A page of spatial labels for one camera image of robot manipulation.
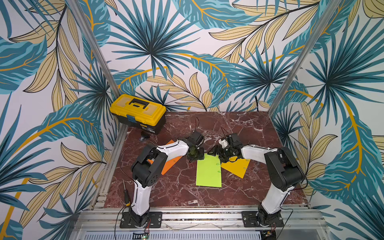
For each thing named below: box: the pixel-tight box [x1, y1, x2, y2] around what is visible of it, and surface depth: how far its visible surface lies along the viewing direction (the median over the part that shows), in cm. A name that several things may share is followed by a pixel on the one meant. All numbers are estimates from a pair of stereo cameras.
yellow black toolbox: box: [109, 93, 167, 135], surface depth 100 cm
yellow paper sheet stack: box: [221, 156, 251, 179], surface depth 92 cm
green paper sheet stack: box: [196, 153, 222, 188], surface depth 91 cm
